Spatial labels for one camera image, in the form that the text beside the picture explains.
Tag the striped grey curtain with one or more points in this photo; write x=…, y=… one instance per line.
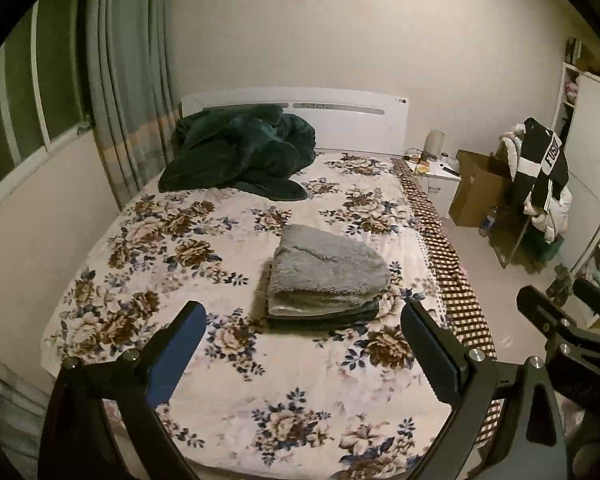
x=131, y=92

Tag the black white hanging jacket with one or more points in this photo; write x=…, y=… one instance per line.
x=540, y=179

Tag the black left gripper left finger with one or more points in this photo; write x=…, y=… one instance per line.
x=77, y=441

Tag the grey fluffy fleece pants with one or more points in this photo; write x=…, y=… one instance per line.
x=315, y=272

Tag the dark folded clothes stack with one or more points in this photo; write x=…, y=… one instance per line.
x=358, y=316

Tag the dark green crumpled blanket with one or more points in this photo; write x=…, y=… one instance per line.
x=254, y=148

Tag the white cylindrical lamp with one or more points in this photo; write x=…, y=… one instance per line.
x=434, y=143

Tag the window with white frame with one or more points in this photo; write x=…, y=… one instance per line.
x=44, y=102

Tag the floral white bed blanket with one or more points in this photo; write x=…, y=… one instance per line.
x=346, y=404

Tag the white wardrobe shelf unit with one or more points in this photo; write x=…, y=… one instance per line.
x=577, y=121

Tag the white nightstand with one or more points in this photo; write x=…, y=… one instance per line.
x=438, y=180

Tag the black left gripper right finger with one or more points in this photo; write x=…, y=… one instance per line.
x=528, y=443

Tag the brown cardboard box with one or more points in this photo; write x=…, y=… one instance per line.
x=484, y=182

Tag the white bed headboard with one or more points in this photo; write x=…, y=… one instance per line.
x=343, y=120

